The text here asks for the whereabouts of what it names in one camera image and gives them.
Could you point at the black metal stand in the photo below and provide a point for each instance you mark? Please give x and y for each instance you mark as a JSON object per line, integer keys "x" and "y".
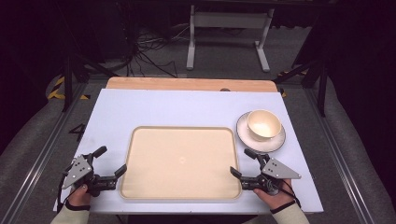
{"x": 67, "y": 84}
{"x": 322, "y": 90}

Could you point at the aluminium floor rail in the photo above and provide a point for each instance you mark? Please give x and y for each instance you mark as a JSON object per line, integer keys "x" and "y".
{"x": 339, "y": 149}
{"x": 46, "y": 149}

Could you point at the white dark-rimmed plate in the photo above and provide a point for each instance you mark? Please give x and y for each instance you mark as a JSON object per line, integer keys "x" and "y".
{"x": 246, "y": 137}

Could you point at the person's left hand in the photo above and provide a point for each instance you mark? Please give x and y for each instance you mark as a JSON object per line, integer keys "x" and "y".
{"x": 79, "y": 196}

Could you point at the person's right hand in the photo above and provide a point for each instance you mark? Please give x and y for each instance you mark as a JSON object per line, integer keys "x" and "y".
{"x": 278, "y": 200}

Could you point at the white metal stand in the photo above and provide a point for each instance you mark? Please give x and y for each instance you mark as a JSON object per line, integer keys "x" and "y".
{"x": 230, "y": 20}

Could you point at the beige plastic tray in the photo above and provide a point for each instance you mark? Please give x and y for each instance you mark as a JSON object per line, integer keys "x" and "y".
{"x": 180, "y": 163}

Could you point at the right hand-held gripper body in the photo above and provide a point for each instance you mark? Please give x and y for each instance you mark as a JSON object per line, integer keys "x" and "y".
{"x": 277, "y": 170}

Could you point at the wooden table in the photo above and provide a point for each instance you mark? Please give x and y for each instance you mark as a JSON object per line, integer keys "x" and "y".
{"x": 186, "y": 84}

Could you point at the yellow black hazard tape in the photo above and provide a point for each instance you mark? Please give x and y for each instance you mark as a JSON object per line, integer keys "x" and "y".
{"x": 57, "y": 90}

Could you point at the white table mat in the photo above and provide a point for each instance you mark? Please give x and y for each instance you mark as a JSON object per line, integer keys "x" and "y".
{"x": 174, "y": 109}

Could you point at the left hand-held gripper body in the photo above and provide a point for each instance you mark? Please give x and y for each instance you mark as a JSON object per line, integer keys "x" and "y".
{"x": 77, "y": 172}

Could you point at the cream ceramic bowl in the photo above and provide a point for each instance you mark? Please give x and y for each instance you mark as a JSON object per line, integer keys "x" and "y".
{"x": 264, "y": 124}

